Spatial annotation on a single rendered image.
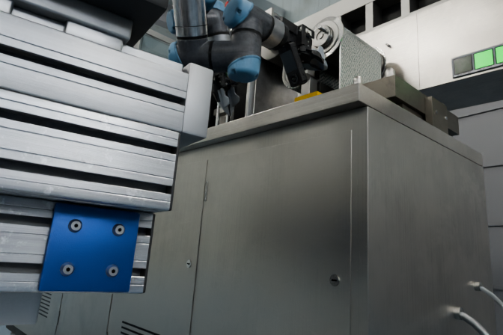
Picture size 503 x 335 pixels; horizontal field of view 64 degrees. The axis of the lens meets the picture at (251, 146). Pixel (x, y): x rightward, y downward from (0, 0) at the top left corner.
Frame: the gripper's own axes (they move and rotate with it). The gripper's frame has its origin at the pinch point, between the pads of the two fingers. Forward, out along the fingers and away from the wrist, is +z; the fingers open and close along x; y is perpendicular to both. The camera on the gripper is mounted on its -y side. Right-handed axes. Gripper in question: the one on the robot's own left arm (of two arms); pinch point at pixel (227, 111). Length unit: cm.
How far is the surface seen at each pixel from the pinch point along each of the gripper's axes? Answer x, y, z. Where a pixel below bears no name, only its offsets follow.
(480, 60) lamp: 62, 51, -2
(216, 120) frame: 0.8, -10.7, 2.0
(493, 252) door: 223, -41, 132
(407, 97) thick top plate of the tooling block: 27, 49, 5
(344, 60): 28.6, 27.6, -9.5
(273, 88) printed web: 28.5, -11.5, -6.4
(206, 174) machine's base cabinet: -17.5, 11.8, 17.0
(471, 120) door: 262, -67, 37
